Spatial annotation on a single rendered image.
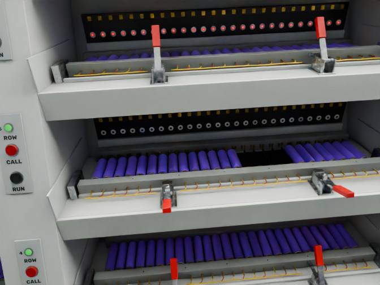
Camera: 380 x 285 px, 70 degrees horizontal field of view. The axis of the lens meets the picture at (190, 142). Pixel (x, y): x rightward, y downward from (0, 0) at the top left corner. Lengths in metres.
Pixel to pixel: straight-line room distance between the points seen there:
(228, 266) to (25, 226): 0.37
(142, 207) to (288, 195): 0.25
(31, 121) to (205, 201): 0.30
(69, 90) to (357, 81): 0.45
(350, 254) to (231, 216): 0.29
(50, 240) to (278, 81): 0.44
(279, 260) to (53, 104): 0.50
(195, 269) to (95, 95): 0.37
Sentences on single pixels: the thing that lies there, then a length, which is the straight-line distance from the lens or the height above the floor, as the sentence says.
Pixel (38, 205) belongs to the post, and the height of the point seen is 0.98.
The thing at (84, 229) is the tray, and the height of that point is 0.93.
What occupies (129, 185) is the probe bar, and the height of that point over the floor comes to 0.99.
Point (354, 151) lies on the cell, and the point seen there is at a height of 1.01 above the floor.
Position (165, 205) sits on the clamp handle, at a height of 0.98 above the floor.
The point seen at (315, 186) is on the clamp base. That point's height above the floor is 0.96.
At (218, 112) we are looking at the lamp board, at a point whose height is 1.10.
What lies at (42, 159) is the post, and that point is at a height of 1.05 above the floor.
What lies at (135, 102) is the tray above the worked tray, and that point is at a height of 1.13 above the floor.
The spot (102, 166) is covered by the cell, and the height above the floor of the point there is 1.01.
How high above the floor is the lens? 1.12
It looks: 9 degrees down
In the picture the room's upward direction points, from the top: 4 degrees counter-clockwise
